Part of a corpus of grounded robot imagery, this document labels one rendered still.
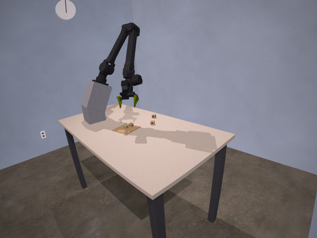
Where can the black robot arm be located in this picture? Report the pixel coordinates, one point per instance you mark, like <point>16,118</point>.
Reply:
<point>132,31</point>

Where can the tan flat mat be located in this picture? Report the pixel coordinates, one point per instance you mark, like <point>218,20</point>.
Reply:
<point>121,129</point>

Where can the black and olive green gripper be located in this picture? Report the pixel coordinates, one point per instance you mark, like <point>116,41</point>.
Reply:
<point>126,95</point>

